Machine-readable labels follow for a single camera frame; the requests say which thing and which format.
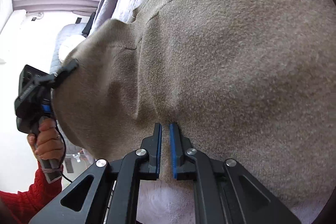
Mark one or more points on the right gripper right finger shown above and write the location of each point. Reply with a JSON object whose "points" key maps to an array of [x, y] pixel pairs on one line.
{"points": [[224, 191]]}

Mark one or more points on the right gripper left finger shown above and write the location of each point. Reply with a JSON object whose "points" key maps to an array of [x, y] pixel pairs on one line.
{"points": [[107, 192]]}

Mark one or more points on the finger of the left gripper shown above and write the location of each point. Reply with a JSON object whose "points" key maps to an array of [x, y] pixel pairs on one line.
{"points": [[66, 70]]}

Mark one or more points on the brown knit sweater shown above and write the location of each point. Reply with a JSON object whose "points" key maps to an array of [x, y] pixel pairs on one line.
{"points": [[210, 69]]}

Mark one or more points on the red knit sleeve forearm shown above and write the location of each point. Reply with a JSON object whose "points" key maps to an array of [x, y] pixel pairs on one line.
{"points": [[21, 207]]}

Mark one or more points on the left hand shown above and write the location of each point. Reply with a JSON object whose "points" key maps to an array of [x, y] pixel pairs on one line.
{"points": [[48, 144]]}

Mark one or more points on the grey quilted headboard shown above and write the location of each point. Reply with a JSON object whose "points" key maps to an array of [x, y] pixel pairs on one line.
{"points": [[68, 38]]}

